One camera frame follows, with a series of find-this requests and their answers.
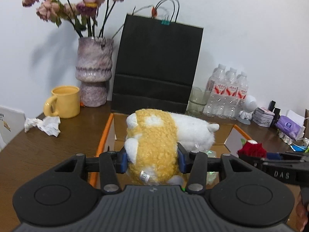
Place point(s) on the water bottle middle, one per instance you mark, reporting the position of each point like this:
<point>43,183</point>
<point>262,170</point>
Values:
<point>229,101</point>

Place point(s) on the water bottle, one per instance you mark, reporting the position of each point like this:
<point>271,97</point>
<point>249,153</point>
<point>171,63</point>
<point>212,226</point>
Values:
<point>241,94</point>
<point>229,101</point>
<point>215,89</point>

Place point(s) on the blue pen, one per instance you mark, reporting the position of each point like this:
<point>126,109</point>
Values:
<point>297,148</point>

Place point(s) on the red rose flower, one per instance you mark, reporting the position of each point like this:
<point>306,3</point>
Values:
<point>252,149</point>

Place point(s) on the black paper shopping bag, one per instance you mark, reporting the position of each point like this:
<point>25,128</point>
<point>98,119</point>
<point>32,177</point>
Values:
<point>155,66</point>

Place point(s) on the purple tissue pack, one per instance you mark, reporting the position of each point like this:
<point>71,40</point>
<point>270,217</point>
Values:
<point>292,125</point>

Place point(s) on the clear glass cup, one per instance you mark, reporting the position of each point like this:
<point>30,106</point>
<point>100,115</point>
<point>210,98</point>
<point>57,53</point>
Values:
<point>197,101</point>

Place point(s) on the iridescent plastic bag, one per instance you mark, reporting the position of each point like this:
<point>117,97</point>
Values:
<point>211,173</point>

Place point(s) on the small grey tin box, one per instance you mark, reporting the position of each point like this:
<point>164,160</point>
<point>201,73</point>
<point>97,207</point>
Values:
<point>262,117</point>

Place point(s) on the water bottle left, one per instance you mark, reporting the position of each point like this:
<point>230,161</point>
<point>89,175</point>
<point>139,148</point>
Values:
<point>215,89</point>

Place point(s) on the black small bottles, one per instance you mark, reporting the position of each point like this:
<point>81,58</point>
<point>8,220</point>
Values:
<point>276,112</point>

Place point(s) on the white robot figurine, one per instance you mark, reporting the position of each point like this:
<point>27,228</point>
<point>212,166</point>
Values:
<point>249,105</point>

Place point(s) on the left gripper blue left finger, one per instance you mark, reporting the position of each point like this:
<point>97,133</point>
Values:
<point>122,161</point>

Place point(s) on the white booklet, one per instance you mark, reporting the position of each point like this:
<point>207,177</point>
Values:
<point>12,123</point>

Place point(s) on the red orange cardboard box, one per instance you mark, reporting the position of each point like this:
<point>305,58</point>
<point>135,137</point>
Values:
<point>169,137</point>

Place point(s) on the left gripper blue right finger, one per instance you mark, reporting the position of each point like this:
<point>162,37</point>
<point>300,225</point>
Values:
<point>183,159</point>

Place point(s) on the purple ceramic vase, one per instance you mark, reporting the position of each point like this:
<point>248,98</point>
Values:
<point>94,69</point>

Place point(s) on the yellow ceramic mug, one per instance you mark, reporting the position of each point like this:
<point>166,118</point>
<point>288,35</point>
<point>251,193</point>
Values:
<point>64,102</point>

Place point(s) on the dried pink roses bouquet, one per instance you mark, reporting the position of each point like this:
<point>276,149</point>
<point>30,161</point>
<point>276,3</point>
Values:
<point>87,15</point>

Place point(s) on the person's right hand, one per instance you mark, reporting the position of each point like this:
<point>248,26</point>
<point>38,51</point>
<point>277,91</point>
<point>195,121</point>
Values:
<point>301,214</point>

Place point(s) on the yellow white plush toy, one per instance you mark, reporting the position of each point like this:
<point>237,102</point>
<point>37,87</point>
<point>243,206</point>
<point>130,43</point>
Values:
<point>160,144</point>

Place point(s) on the white charger with cables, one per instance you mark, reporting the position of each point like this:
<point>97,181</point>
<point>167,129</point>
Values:
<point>289,140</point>

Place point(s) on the water bottle right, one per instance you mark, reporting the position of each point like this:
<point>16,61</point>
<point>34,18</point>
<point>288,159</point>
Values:
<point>241,94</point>

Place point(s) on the brown cardboard piece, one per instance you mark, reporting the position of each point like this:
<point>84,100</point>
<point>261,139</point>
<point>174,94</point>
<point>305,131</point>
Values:
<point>306,120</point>

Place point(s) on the crumpled white paper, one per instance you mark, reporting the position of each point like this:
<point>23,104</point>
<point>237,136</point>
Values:
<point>49,125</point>

